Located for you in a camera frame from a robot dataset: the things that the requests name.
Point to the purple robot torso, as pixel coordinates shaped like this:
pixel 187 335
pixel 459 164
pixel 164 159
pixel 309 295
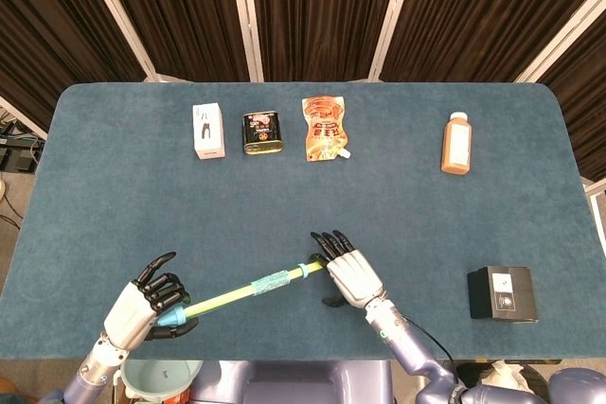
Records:
pixel 293 382

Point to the left purple robot arm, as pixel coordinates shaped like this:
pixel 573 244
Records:
pixel 94 371

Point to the blue felt table cover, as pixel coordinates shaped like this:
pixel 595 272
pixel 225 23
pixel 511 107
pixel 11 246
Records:
pixel 303 200

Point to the orange spout pouch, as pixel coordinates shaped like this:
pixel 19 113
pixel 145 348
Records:
pixel 324 129

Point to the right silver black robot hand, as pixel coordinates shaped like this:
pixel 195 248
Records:
pixel 352 276

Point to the orange juice bottle white cap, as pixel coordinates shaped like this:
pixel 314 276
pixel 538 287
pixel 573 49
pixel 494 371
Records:
pixel 457 144

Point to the black gold tin can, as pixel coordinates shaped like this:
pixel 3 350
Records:
pixel 262 134

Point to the white crumpled plastic bag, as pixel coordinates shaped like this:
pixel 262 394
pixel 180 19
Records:
pixel 502 373

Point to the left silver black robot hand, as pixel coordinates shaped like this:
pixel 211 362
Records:
pixel 125 311

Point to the brown curtain divider panel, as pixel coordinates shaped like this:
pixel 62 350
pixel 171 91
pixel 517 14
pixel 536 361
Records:
pixel 47 21
pixel 473 11
pixel 587 92
pixel 180 11
pixel 322 11

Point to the yellow stick with teal tape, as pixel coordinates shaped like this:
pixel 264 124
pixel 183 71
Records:
pixel 272 281

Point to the black square box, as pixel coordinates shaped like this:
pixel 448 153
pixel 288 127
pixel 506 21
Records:
pixel 502 293

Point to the small white carton box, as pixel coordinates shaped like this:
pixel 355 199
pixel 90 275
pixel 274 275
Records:
pixel 208 132

